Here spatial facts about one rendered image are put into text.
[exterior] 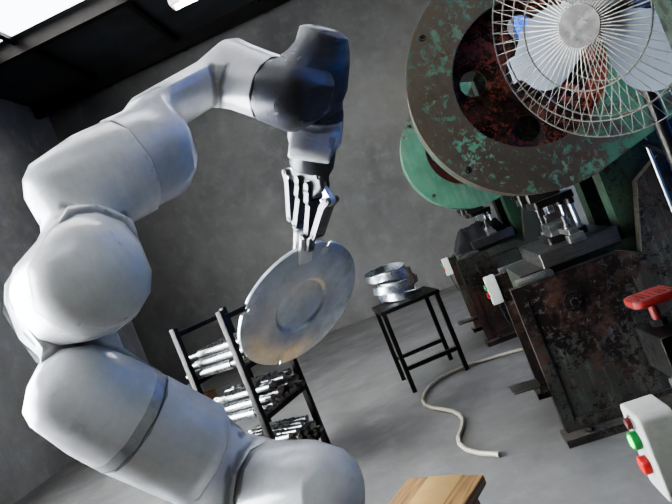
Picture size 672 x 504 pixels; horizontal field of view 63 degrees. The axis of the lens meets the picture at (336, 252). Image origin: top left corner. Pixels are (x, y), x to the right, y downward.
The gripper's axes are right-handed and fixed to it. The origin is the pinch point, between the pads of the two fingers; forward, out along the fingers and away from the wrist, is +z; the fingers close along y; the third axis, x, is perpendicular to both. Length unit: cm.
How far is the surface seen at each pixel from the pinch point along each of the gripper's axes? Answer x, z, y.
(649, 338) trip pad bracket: -31, -2, -52
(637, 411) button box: -19, 3, -57
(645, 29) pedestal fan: -85, -36, -12
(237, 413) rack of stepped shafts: -42, 166, 84
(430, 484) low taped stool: -32, 75, -25
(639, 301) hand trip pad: -31, -7, -48
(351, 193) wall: -407, 291, 377
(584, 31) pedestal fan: -80, -33, -1
